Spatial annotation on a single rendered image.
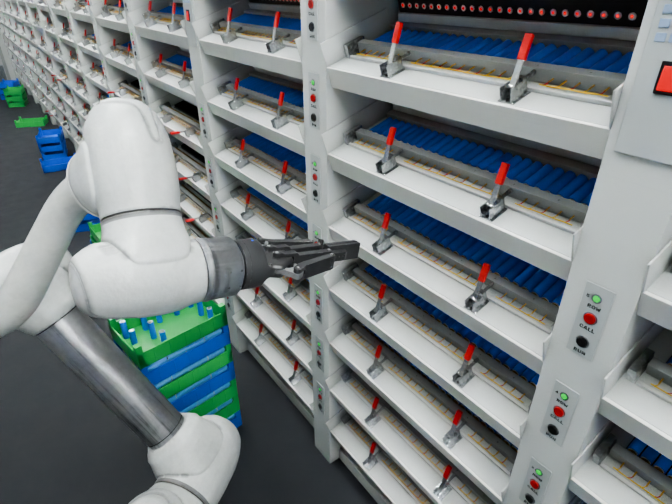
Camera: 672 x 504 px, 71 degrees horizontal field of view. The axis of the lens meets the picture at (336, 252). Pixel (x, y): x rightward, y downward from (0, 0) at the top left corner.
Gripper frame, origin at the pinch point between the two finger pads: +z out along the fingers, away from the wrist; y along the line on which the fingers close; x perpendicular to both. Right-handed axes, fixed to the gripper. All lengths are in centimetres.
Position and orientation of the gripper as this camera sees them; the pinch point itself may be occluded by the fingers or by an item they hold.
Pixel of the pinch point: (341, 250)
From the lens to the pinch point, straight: 82.2
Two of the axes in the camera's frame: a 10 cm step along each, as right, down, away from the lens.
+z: 7.9, -1.1, 6.0
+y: 5.9, 4.0, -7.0
